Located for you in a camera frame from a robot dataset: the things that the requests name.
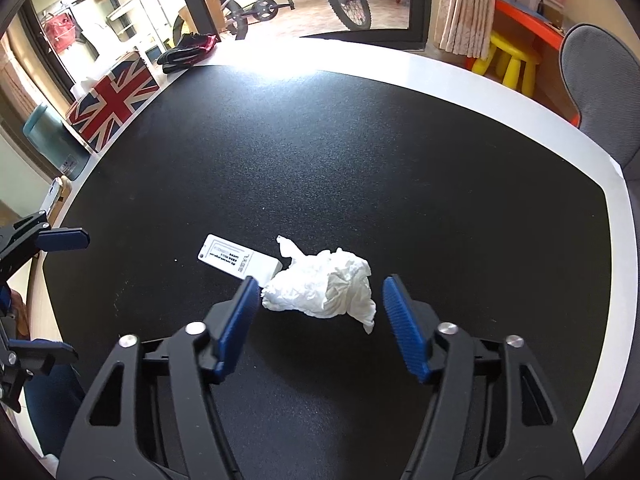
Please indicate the flag print box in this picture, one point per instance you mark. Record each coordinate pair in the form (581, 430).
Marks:
(115, 100)

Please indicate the white metal rack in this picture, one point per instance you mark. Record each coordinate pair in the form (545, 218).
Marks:
(145, 20)

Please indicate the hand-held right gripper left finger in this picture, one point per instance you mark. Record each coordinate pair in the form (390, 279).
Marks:
(240, 320)

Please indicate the black gloves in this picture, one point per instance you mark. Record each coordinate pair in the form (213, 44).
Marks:
(185, 50)

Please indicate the grey sofa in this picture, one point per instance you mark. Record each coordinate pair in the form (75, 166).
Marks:
(600, 70)

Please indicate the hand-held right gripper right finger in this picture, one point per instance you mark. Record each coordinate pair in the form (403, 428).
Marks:
(402, 330)

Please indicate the small white tissue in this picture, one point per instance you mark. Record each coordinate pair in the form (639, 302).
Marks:
(325, 285)

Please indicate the person's blue jeans leg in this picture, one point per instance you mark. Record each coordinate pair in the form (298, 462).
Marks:
(50, 410)

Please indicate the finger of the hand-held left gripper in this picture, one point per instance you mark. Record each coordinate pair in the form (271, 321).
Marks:
(45, 351)
(65, 240)

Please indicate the orange desk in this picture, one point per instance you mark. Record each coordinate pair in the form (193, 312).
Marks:
(525, 17)

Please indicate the red bag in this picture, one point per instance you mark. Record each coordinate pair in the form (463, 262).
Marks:
(60, 32)

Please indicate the bicycle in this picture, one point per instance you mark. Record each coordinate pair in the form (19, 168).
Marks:
(347, 0)

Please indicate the teal water jug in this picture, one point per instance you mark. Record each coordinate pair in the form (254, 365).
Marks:
(45, 135)

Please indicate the cardboard box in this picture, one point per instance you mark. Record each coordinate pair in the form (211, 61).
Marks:
(215, 7)

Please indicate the beige patterned curtain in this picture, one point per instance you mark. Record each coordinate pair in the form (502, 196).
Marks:
(465, 5)

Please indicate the yellow plastic stool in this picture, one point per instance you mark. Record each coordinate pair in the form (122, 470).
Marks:
(515, 55)

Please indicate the small white box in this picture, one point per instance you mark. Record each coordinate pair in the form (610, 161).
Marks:
(55, 200)

